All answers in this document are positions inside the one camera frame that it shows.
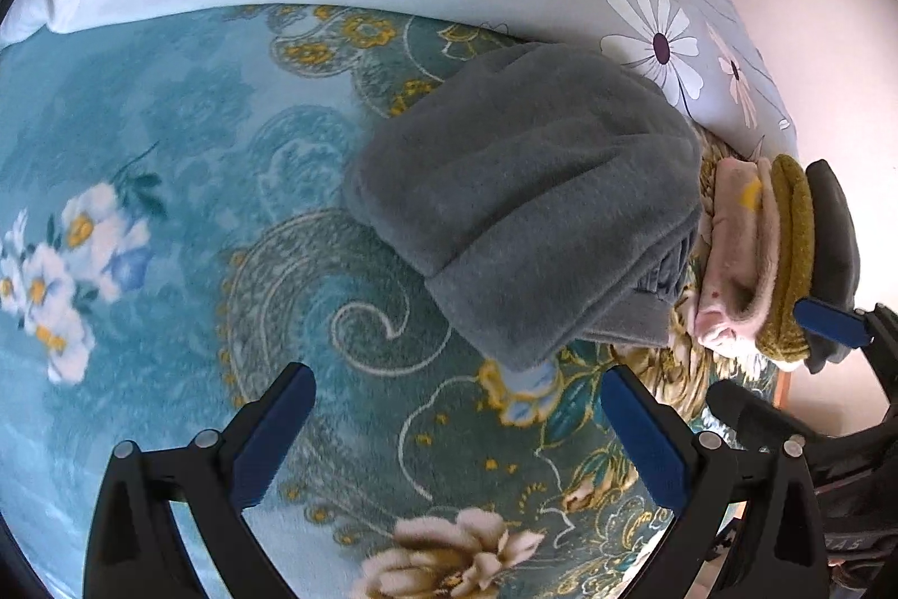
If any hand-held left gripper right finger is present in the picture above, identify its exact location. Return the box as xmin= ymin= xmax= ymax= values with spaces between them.
xmin=599 ymin=364 xmax=836 ymax=599

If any teal floral plush blanket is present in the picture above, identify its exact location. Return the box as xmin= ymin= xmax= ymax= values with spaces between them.
xmin=0 ymin=2 xmax=794 ymax=599

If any grey fleece garment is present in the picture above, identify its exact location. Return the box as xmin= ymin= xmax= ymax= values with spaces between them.
xmin=342 ymin=41 xmax=703 ymax=372

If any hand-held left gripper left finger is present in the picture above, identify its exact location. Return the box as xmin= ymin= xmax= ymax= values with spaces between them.
xmin=83 ymin=362 xmax=317 ymax=599

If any mustard knitted garment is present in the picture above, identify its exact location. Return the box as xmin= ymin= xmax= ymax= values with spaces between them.
xmin=754 ymin=153 xmax=817 ymax=362

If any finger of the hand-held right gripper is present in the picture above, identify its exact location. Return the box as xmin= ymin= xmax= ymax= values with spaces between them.
xmin=795 ymin=299 xmax=898 ymax=356
xmin=705 ymin=380 xmax=812 ymax=452

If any pink folded garment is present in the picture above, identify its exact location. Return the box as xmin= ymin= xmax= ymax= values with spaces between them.
xmin=691 ymin=156 xmax=780 ymax=356

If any cream cable knit garment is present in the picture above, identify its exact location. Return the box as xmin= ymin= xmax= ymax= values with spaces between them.
xmin=691 ymin=132 xmax=727 ymax=263

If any dark grey garment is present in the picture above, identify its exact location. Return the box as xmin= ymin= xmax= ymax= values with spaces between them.
xmin=803 ymin=159 xmax=863 ymax=376

